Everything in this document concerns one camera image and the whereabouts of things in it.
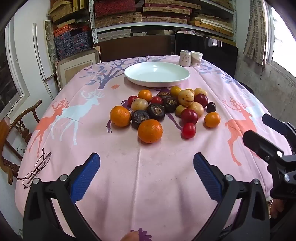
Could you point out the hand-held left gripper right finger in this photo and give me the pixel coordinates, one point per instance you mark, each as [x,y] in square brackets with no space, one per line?
[207,178]

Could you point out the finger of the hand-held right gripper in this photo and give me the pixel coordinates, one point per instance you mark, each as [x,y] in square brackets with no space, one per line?
[272,120]
[259,143]

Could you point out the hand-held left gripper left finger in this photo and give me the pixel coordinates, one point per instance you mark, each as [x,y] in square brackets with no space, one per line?
[85,178]

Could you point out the red tomato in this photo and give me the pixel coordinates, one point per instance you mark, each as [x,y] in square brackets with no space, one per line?
[156,100]
[132,99]
[188,130]

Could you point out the small orange tomato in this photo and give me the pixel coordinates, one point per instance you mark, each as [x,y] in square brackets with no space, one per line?
[212,119]

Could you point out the dark purple plum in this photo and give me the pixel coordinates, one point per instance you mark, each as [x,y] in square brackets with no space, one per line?
[211,107]

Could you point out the dark red plum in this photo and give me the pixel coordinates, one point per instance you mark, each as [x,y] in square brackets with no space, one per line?
[201,100]
[189,116]

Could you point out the large orange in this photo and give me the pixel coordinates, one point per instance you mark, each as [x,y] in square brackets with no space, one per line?
[120,115]
[149,131]

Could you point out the small yellow green fruit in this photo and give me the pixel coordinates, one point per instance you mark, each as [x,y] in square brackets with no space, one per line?
[180,110]

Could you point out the yellow spotted passion fruit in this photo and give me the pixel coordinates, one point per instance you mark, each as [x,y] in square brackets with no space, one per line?
[186,97]

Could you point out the medium orange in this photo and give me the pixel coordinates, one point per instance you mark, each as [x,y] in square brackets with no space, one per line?
[144,95]

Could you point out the white plate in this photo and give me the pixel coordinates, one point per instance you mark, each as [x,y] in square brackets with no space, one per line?
[157,74]

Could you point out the person's right hand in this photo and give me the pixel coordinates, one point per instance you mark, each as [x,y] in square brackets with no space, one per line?
[276,208]

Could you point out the person's left hand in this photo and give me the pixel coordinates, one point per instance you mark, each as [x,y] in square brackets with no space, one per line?
[130,236]

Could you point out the thin framed glasses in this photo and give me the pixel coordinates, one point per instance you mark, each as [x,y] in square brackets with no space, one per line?
[44,160]

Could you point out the pink deer printed tablecloth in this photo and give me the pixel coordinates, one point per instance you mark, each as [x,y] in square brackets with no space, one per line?
[138,166]

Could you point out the bright window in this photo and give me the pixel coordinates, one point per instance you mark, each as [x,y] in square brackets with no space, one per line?
[284,46]

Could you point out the carved wooden chair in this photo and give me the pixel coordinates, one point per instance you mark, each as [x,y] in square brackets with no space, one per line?
[22,129]

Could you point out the black glossy panel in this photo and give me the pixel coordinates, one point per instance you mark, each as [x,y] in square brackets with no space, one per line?
[215,60]

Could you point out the beige checked curtain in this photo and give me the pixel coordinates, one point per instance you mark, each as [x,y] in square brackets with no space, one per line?
[256,34]

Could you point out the white paper cup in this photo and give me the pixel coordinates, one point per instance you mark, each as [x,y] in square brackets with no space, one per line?
[197,59]

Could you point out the pale pink drink can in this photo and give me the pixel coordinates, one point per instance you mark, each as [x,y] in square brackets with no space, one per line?
[185,59]

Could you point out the pale framed picture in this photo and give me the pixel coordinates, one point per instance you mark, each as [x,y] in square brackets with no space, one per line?
[76,67]

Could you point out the white framed window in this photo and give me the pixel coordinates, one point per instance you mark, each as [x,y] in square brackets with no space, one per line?
[9,76]

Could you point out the white board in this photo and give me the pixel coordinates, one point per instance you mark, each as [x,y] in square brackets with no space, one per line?
[42,58]

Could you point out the stack of blue patterned boxes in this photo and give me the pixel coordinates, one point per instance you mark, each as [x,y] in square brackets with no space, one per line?
[71,44]

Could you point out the brown wooden chair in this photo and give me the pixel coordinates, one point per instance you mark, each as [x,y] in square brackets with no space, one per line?
[134,48]

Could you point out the grey marbled board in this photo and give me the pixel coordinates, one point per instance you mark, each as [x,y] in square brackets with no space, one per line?
[49,41]

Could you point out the stack of orange boxes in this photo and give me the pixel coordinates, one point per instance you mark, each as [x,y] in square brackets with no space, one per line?
[63,29]

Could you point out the white metal shelf rack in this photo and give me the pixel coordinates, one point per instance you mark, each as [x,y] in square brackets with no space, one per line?
[93,23]

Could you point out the stack of woven flat boxes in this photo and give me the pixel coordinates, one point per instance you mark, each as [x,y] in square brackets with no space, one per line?
[62,11]
[118,20]

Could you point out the white wall socket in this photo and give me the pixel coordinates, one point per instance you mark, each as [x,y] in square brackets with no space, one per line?
[21,150]

